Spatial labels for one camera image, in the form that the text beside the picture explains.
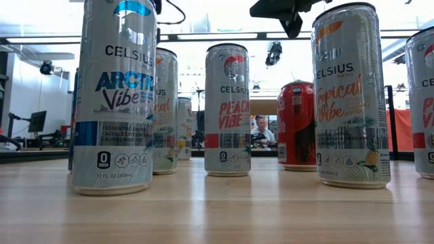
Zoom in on black overhead beam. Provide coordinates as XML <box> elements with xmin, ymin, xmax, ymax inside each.
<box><xmin>0</xmin><ymin>30</ymin><xmax>434</xmax><ymax>45</ymax></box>

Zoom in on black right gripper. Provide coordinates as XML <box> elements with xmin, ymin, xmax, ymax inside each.
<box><xmin>250</xmin><ymin>0</ymin><xmax>333</xmax><ymax>39</ymax></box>

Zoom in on orange panel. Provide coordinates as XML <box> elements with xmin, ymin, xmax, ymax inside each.
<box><xmin>385</xmin><ymin>108</ymin><xmax>415</xmax><ymax>153</ymax></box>

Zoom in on black monitor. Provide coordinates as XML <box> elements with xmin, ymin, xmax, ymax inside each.
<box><xmin>27</xmin><ymin>110</ymin><xmax>48</xmax><ymax>134</ymax></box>

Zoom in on Celsius Arctic Vibe can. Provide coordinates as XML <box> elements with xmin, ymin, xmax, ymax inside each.
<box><xmin>71</xmin><ymin>0</ymin><xmax>158</xmax><ymax>197</ymax></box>

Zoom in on Celsius Peach Vibe can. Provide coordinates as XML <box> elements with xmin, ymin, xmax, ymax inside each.
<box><xmin>204</xmin><ymin>43</ymin><xmax>252</xmax><ymax>178</ymax></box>
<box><xmin>405</xmin><ymin>26</ymin><xmax>434</xmax><ymax>180</ymax></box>

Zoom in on wooden shelf black legs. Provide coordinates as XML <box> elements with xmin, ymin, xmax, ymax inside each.
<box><xmin>250</xmin><ymin>99</ymin><xmax>279</xmax><ymax>117</ymax></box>

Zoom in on red cola can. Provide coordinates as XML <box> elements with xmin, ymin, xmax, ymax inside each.
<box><xmin>276</xmin><ymin>79</ymin><xmax>318</xmax><ymax>172</ymax></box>

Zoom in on person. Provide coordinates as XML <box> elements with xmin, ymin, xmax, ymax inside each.
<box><xmin>250</xmin><ymin>115</ymin><xmax>276</xmax><ymax>150</ymax></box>

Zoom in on Celsius Tropical Vibe can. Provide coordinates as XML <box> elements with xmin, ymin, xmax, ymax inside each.
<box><xmin>311</xmin><ymin>1</ymin><xmax>392</xmax><ymax>190</ymax></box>
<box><xmin>176</xmin><ymin>97</ymin><xmax>193</xmax><ymax>161</ymax></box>
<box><xmin>152</xmin><ymin>47</ymin><xmax>179</xmax><ymax>176</ymax></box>

